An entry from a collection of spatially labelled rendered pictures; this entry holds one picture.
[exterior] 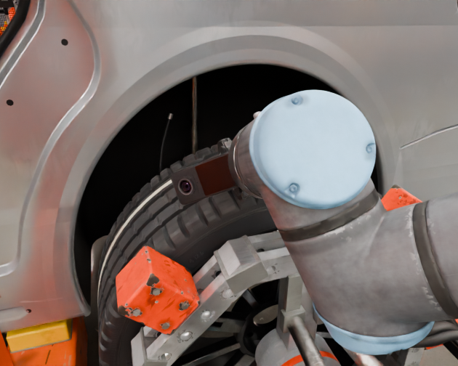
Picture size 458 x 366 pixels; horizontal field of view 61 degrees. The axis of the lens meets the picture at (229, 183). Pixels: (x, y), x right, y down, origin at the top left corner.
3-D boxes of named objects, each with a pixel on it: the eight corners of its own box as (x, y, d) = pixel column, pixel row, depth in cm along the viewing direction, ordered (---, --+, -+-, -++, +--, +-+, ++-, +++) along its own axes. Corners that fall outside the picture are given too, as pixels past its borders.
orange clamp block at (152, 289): (190, 269, 60) (145, 242, 56) (203, 305, 54) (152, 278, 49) (161, 300, 61) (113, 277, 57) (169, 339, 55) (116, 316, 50)
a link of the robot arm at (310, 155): (299, 240, 28) (237, 112, 27) (259, 223, 40) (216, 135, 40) (407, 181, 29) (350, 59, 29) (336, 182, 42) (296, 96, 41)
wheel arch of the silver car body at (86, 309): (323, 203, 142) (344, 33, 115) (377, 255, 115) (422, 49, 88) (82, 242, 121) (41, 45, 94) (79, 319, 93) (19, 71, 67)
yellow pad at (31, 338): (73, 301, 107) (70, 287, 105) (71, 340, 96) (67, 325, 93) (19, 312, 104) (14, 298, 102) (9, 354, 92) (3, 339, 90)
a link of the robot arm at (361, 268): (464, 362, 27) (389, 202, 26) (319, 367, 34) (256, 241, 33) (469, 290, 35) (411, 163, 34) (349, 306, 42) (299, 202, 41)
